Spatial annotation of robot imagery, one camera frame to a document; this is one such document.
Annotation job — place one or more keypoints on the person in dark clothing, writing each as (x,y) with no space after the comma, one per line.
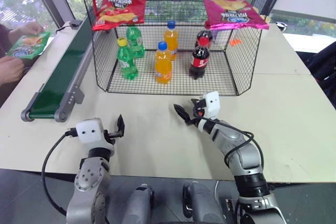
(324,72)

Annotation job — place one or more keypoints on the person's right hand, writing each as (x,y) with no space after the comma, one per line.
(11,69)

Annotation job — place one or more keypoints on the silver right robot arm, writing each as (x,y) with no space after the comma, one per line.
(244,155)

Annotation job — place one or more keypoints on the red potato chips bag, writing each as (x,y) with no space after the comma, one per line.
(120,9)

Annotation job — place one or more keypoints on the person's left hand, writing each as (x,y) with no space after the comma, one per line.
(29,29)

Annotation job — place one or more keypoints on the orange soda bottle blue cap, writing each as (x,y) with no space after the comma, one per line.
(171,37)
(163,66)

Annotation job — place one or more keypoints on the white round device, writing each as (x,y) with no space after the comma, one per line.
(282,26)

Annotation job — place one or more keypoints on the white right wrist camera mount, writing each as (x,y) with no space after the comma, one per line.
(212,103)

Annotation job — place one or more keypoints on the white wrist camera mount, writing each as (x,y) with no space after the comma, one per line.
(90,132)
(212,103)

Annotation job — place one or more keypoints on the magenta potato chips bag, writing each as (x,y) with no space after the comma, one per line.
(231,11)

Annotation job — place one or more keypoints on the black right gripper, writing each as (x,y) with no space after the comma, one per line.
(197,113)

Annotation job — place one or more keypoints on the person's dark sleeved left forearm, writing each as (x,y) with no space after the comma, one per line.
(6,37)

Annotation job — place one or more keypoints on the small grey box with cable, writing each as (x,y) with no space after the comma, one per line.
(75,23)

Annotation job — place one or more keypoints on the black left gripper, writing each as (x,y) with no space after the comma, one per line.
(109,137)

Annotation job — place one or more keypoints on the grey rounded robot body part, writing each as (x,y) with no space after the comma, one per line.
(140,205)
(202,205)

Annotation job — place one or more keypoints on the cola bottle red cap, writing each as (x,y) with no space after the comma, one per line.
(198,64)
(206,34)

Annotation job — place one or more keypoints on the green conveyor belt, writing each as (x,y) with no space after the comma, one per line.
(63,66)

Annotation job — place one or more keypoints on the small orange scraps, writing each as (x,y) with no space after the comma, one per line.
(235,42)

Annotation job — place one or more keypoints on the green potato chips bag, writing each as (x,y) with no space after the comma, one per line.
(26,47)

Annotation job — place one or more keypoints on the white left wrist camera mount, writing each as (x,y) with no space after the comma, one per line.
(90,132)

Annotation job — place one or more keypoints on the green soda bottle yellow cap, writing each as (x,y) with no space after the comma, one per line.
(127,64)

